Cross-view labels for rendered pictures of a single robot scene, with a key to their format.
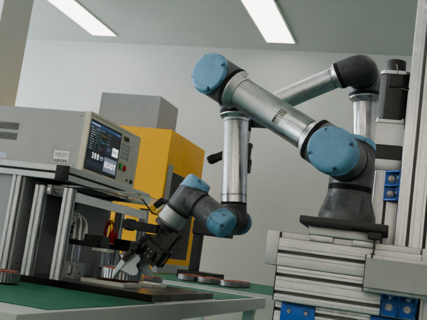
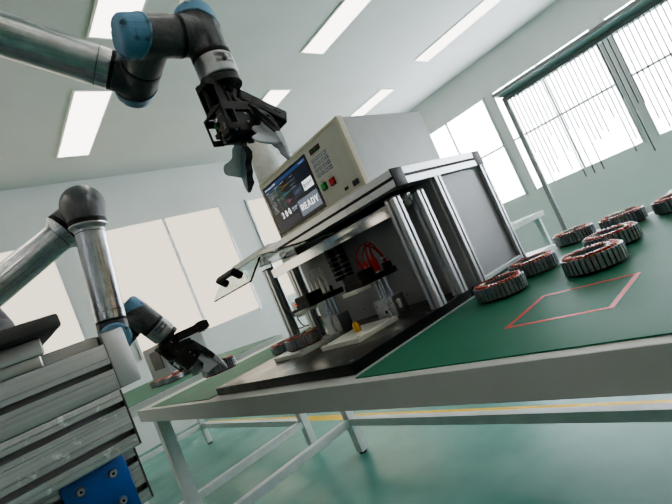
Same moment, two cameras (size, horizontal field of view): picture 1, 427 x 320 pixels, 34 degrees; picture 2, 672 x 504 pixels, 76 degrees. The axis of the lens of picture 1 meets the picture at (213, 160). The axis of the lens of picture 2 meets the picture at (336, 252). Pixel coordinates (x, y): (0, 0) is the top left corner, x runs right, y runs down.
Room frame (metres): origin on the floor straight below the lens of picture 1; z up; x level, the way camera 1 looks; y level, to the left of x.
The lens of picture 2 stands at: (3.13, -0.74, 0.92)
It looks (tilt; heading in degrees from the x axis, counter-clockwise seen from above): 3 degrees up; 121
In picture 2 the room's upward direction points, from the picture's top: 23 degrees counter-clockwise
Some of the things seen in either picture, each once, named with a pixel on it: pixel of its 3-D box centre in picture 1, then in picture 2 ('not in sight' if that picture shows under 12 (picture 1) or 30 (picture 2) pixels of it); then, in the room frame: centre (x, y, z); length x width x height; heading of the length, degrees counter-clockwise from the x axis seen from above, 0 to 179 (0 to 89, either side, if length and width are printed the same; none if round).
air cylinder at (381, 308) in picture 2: (103, 271); (390, 306); (2.59, 0.34, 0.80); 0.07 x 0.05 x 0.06; 163
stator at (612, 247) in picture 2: (149, 280); (593, 258); (3.09, 0.20, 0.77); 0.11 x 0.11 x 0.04
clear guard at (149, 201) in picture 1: (121, 202); (273, 266); (2.31, 0.28, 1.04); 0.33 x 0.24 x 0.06; 73
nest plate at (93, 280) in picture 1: (111, 282); (307, 347); (2.32, 0.27, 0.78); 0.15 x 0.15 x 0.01; 73
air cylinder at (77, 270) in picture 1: (72, 270); (338, 322); (2.36, 0.41, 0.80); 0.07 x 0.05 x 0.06; 163
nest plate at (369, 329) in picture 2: (139, 282); (359, 333); (2.55, 0.20, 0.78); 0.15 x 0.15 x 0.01; 73
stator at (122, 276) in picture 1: (121, 273); (219, 366); (2.01, 0.21, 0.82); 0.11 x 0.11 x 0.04
